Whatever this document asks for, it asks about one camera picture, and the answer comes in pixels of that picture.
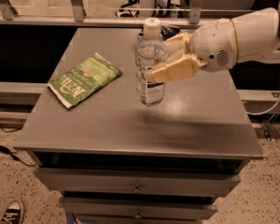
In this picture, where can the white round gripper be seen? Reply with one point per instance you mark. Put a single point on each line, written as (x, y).
(213, 46)

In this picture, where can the clear plastic water bottle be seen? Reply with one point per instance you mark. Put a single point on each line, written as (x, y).
(149, 51)

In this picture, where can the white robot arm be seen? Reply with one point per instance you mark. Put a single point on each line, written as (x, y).
(257, 36)

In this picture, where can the blue crumpled chip bag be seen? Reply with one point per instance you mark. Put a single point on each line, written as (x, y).
(168, 32)

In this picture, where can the green Kettle chip bag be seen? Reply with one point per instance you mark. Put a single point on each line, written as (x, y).
(83, 80)

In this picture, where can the grey drawer cabinet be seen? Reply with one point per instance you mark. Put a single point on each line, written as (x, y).
(200, 127)

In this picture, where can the upper grey drawer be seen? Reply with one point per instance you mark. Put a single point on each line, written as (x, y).
(129, 182)

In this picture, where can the grey drawer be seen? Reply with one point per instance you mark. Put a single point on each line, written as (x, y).
(129, 182)
(137, 209)

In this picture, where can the lower grey drawer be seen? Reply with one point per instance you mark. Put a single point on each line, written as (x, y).
(137, 209)

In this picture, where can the black white sneaker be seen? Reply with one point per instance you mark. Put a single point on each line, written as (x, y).
(13, 214)

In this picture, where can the metal railing frame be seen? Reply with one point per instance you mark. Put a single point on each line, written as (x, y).
(182, 13)

